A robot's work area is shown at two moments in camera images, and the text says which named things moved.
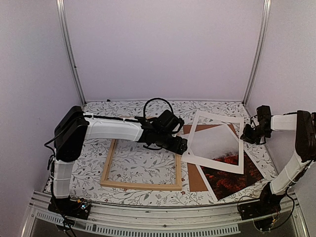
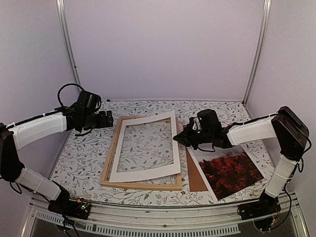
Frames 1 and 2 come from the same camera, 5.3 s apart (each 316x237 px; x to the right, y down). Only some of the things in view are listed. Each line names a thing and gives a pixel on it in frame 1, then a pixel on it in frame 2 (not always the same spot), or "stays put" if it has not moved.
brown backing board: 196,182 stays put
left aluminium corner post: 61,9 stays put
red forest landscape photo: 220,143 stays put
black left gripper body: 164,142 to 92,122
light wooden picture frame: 177,186 stays put
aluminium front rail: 221,218 stays put
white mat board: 204,161 to 154,171
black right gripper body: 254,135 to 200,138
